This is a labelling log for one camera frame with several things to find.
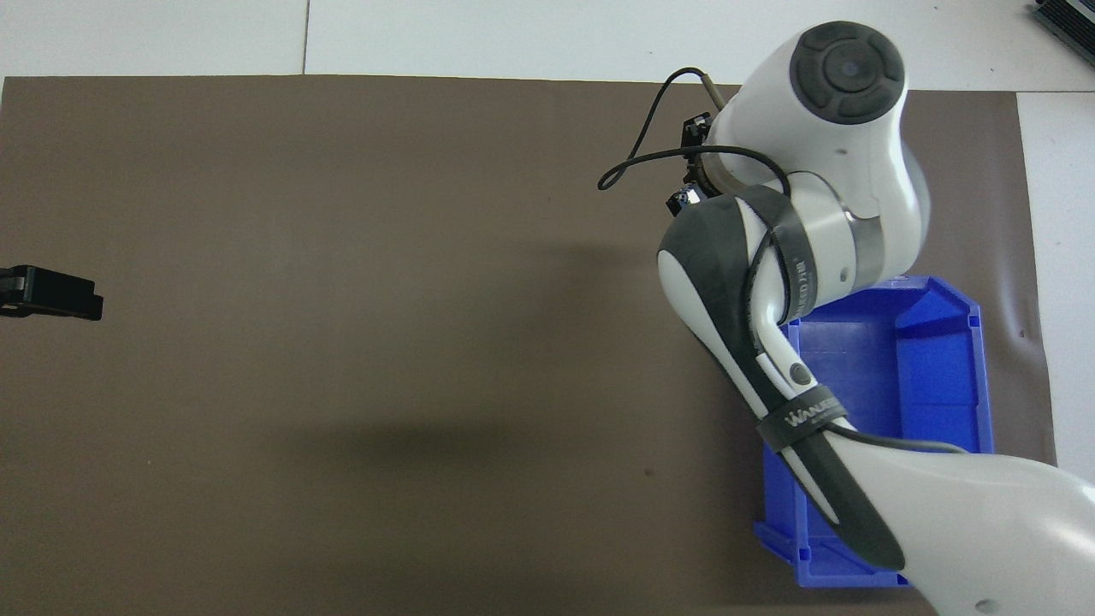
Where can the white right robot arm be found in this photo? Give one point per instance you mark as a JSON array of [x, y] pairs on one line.
[[855, 197]]

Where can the brown table mat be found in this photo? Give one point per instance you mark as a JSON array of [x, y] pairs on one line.
[[342, 342]]

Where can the blue plastic storage bin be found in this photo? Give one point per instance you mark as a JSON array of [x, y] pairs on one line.
[[941, 385]]

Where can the grey ribbed device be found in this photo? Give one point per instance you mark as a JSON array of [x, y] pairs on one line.
[[1069, 21]]

